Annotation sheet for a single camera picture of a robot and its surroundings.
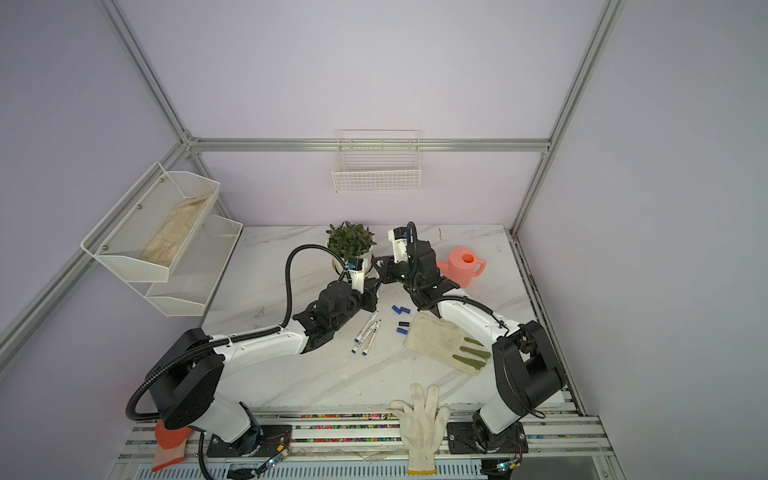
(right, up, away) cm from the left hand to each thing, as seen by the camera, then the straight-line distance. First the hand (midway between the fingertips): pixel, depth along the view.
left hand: (378, 280), depth 83 cm
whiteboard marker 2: (-3, -19, +8) cm, 20 cm away
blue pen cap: (+5, -11, +15) cm, 20 cm away
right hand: (-2, +6, -1) cm, 6 cm away
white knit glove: (+12, -38, -7) cm, 40 cm away
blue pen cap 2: (+9, -11, +15) cm, 21 cm away
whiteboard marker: (-7, -21, +5) cm, 23 cm away
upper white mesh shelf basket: (-62, +13, -4) cm, 63 cm away
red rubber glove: (-51, -40, -10) cm, 66 cm away
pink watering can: (+27, +4, +14) cm, 31 cm away
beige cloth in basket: (-55, +10, -7) cm, 57 cm away
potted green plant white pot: (-9, +12, +11) cm, 19 cm away
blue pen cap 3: (+7, -17, +10) cm, 21 cm away
